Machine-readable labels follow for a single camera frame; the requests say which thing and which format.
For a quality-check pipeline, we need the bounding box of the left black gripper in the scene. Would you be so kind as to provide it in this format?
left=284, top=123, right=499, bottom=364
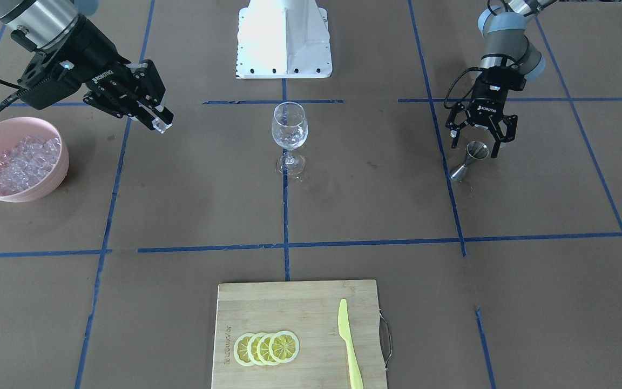
left=446, top=78, right=518, bottom=158

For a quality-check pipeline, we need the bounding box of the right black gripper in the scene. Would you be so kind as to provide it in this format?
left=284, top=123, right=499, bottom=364
left=63, top=19, right=174, bottom=133

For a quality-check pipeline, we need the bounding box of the steel double jigger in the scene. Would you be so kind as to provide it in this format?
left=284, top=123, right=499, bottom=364
left=449, top=140, right=489, bottom=182

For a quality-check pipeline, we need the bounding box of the clear ice cube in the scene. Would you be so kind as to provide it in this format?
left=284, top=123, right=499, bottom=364
left=152, top=117, right=172, bottom=135

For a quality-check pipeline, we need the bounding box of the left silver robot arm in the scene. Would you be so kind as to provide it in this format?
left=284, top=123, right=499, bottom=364
left=443, top=1, right=553, bottom=158

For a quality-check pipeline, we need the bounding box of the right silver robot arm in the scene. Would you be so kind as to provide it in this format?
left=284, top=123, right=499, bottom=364
left=0, top=1, right=174, bottom=133

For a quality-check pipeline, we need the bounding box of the clear wine glass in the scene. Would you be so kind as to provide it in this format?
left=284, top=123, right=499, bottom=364
left=271, top=102, right=308, bottom=176

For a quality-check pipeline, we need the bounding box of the pile of clear ice cubes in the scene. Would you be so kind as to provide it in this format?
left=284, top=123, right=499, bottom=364
left=0, top=136, right=61, bottom=196

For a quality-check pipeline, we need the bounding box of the pink plastic bowl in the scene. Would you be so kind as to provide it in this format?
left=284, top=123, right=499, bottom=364
left=0, top=117, right=69, bottom=203

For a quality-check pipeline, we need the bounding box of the yellow-green plastic knife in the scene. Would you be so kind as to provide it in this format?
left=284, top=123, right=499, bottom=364
left=336, top=298, right=364, bottom=388

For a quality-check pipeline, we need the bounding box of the bamboo cutting board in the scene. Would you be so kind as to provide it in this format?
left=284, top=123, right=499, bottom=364
left=211, top=280, right=388, bottom=388

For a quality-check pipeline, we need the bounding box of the lemon slice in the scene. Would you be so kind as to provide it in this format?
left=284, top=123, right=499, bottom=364
left=234, top=333, right=254, bottom=367
left=247, top=332, right=267, bottom=365
left=268, top=330, right=300, bottom=364
left=256, top=333, right=279, bottom=365

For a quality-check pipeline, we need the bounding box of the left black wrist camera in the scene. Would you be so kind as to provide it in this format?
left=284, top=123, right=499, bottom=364
left=482, top=66, right=526, bottom=91

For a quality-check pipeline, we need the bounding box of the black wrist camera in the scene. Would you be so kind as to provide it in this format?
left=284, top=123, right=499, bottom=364
left=482, top=66, right=526, bottom=91
left=19, top=52, right=92, bottom=109

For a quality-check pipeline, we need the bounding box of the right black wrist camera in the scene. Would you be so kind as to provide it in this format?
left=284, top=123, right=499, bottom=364
left=19, top=52, right=92, bottom=109

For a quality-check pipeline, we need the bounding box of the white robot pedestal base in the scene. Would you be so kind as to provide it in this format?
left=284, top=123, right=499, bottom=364
left=235, top=1, right=333, bottom=79

